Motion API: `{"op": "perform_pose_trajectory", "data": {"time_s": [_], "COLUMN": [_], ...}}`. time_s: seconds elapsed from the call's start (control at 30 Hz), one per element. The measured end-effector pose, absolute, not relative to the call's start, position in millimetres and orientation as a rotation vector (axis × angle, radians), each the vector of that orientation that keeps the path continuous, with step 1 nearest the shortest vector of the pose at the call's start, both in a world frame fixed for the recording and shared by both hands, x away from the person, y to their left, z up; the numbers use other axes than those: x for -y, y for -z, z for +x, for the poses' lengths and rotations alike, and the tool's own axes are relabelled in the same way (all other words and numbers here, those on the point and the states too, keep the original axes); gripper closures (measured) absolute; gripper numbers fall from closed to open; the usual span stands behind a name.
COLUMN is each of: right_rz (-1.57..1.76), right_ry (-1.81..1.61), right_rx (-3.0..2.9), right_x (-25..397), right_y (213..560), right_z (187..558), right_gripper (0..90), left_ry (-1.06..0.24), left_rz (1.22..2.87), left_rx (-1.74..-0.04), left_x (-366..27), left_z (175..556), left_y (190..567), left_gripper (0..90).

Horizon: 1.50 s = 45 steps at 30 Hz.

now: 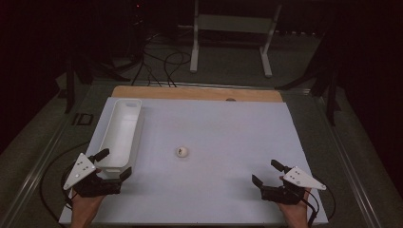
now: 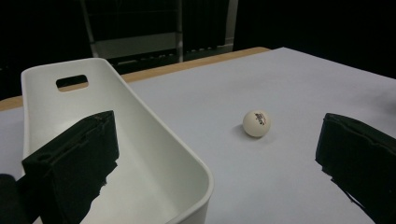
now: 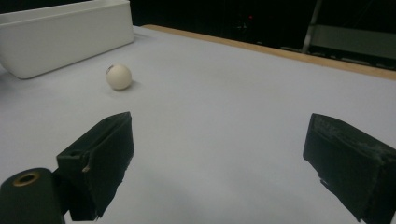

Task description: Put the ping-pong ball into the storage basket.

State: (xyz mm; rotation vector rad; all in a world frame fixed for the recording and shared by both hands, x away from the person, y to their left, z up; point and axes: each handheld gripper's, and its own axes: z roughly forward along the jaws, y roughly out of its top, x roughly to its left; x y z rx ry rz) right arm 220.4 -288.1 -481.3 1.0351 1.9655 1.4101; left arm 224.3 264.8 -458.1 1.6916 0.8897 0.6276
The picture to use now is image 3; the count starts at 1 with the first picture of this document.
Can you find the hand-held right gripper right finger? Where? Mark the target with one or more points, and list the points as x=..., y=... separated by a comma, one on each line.
x=351, y=161

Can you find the white metal stand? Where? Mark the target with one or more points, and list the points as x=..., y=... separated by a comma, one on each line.
x=348, y=40

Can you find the white table mat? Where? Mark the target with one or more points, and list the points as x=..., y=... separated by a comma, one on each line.
x=218, y=109

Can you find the white ball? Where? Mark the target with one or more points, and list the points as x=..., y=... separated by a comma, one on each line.
x=118, y=77

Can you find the white plastic container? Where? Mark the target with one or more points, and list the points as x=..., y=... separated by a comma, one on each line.
x=62, y=40

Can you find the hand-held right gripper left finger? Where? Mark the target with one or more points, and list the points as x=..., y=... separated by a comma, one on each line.
x=99, y=161

